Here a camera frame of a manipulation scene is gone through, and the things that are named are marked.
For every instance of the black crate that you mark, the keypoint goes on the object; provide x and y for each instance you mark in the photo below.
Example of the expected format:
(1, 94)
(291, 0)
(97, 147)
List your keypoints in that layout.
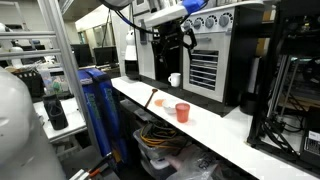
(31, 83)

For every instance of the clear container with clutter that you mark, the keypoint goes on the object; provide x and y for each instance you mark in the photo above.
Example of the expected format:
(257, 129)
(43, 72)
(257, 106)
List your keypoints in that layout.
(55, 85)

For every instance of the pink plastic cup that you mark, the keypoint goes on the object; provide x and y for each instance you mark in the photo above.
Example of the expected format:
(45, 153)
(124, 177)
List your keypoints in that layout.
(182, 113)

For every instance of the white and black appliance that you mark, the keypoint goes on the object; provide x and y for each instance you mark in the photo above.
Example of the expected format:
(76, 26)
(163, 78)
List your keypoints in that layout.
(131, 50)

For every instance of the white bowl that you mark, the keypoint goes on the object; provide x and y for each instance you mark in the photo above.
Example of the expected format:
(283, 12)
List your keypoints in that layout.
(169, 107)

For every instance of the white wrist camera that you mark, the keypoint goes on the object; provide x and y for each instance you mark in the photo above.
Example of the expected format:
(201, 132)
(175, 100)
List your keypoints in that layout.
(166, 15)

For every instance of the black computer monitor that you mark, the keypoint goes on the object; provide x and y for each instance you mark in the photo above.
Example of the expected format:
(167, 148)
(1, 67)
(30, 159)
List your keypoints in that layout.
(81, 55)
(106, 55)

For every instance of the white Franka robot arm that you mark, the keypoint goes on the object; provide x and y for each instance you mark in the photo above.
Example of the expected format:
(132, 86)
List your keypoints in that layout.
(20, 133)

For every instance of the aluminium profile frame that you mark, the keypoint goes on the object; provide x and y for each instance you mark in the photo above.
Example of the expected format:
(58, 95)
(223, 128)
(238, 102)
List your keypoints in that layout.
(65, 60)

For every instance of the clear plastic bag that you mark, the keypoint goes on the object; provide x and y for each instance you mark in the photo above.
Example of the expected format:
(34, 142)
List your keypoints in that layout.
(200, 165)

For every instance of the white toy fridge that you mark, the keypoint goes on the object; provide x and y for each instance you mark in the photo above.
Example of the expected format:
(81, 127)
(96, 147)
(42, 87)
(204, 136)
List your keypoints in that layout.
(148, 60)

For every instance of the white side table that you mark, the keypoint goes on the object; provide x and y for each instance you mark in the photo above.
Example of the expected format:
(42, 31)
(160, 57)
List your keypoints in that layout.
(75, 120)

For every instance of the wooden spoon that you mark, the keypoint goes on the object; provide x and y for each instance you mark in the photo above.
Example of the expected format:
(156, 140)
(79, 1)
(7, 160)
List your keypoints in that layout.
(150, 98)

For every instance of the white toy kitchen stove unit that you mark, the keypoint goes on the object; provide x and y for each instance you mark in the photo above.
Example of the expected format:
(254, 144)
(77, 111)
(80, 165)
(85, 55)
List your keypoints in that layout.
(225, 76)

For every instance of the white mug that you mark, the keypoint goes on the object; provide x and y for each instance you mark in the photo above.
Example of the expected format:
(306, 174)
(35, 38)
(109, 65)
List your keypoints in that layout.
(176, 80)

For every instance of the black cylinder container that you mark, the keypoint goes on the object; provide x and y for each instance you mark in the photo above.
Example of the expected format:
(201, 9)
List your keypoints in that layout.
(248, 105)

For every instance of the blue wrist mount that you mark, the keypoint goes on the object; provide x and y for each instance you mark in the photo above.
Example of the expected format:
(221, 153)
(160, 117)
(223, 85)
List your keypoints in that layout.
(193, 6)

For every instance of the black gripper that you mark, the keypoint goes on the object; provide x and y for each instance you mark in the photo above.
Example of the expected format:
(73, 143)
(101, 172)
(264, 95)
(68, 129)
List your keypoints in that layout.
(170, 35)

